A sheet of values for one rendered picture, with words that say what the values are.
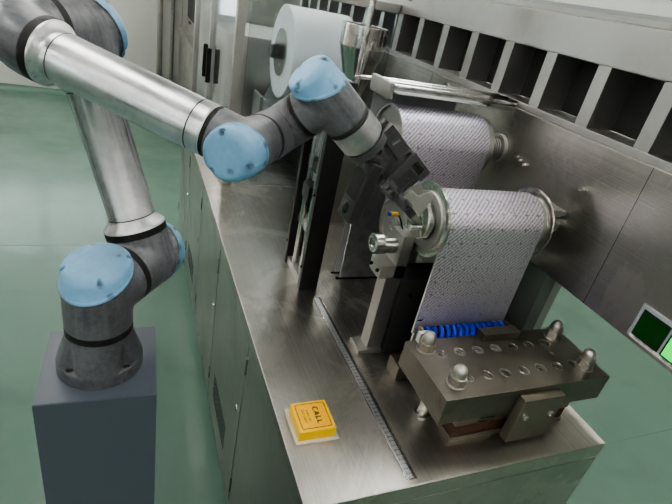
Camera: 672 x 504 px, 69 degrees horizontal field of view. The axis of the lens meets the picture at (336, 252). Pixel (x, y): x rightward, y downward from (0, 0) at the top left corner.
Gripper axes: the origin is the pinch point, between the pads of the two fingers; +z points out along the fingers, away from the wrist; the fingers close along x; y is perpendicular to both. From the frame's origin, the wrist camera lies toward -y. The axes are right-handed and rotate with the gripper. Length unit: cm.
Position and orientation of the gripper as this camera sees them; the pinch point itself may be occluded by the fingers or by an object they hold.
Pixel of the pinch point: (413, 221)
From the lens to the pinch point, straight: 93.5
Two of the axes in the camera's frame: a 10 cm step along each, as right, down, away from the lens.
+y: 7.4, -6.7, -1.1
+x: -3.4, -5.1, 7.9
